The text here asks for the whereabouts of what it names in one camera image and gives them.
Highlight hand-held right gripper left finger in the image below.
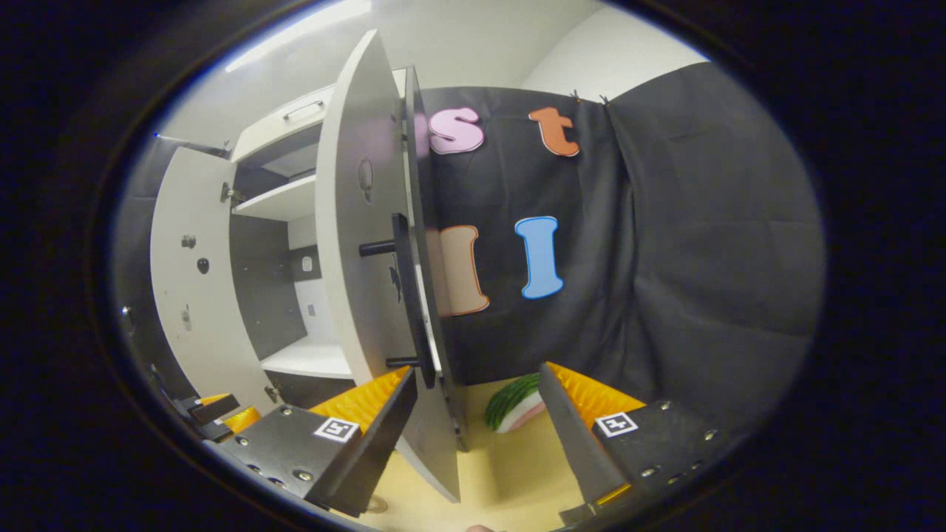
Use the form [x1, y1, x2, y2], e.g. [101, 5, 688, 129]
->
[203, 367, 418, 518]

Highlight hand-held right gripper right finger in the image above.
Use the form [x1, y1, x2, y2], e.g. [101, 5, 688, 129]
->
[538, 362, 740, 516]

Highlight white cabinet door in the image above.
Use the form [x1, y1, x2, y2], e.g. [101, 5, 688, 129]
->
[150, 146, 285, 415]
[316, 30, 463, 505]

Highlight white cabinet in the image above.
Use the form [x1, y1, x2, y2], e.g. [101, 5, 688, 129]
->
[225, 65, 470, 453]

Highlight white cabinet shelf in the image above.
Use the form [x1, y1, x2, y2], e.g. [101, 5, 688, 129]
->
[233, 175, 319, 222]

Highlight white cabinet drawer front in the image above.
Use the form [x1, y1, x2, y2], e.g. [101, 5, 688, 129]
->
[231, 68, 407, 163]

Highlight watermelon slice toy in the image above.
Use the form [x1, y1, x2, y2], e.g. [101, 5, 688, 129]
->
[484, 373, 548, 434]

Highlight black door handle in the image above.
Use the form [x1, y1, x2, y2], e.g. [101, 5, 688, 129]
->
[360, 213, 438, 390]

